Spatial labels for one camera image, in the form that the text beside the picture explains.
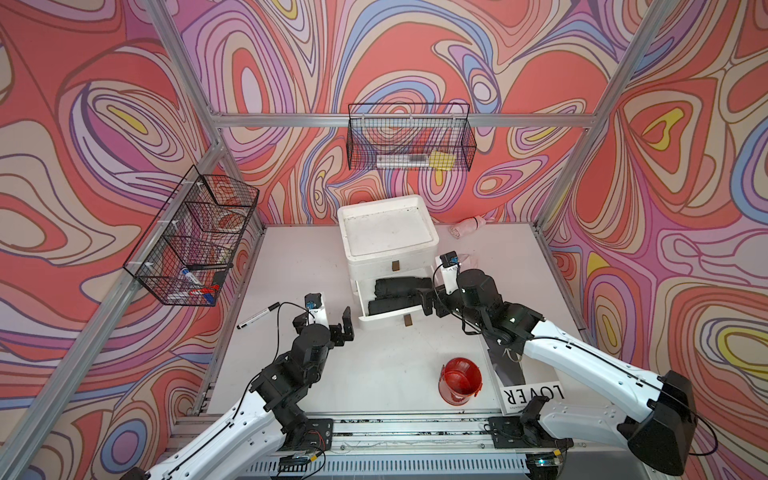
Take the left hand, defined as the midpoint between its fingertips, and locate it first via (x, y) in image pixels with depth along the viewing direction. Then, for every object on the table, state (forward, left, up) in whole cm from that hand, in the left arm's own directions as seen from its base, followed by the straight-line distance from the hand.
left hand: (336, 310), depth 76 cm
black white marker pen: (+9, +28, -18) cm, 34 cm away
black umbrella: (+10, -17, -4) cm, 20 cm away
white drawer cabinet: (+20, -13, +6) cm, 25 cm away
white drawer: (+13, -6, -10) cm, 18 cm away
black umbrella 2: (+5, -13, -6) cm, 16 cm away
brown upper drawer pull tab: (+14, -15, +2) cm, 21 cm away
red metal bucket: (-12, -33, -16) cm, 39 cm away
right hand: (+4, -25, +3) cm, 25 cm away
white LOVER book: (-18, -46, -14) cm, 52 cm away
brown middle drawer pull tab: (+1, -19, -7) cm, 20 cm away
